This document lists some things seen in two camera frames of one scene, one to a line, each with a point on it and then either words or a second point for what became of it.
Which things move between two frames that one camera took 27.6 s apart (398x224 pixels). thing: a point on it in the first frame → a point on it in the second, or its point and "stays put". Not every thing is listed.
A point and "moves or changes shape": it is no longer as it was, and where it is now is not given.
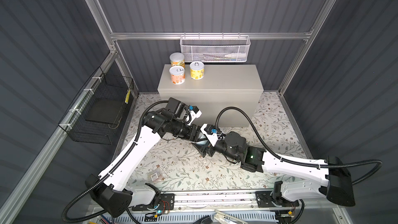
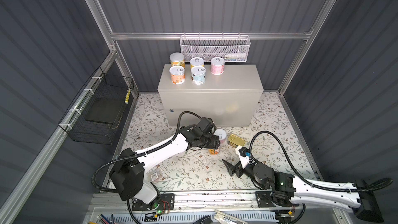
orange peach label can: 178,74 stays put
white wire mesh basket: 214,49 stays put
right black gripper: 202,149 → 230,168
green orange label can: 177,59 stays put
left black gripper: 190,136 → 214,142
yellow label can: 197,70 moves or changes shape
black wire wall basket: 96,115 stays put
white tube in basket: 236,56 stays put
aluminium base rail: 265,200 stays put
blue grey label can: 203,143 moves or changes shape
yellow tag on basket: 127,96 stays put
